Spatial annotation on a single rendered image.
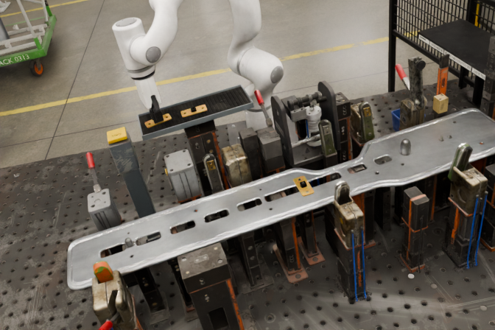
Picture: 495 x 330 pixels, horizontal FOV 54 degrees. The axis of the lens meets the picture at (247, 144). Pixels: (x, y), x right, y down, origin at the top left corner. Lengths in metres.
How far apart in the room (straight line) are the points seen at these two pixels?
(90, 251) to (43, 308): 0.42
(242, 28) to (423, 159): 0.73
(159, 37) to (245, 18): 0.41
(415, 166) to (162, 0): 0.88
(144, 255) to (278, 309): 0.45
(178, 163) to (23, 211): 0.97
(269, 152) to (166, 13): 0.53
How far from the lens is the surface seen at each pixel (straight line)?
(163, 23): 1.41
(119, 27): 1.44
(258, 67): 1.77
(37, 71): 5.26
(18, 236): 2.17
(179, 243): 1.40
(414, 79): 1.66
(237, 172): 1.51
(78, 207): 2.16
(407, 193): 1.47
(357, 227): 1.35
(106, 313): 1.28
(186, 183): 1.49
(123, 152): 1.62
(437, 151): 1.60
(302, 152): 1.66
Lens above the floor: 1.99
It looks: 36 degrees down
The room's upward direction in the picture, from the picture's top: 11 degrees counter-clockwise
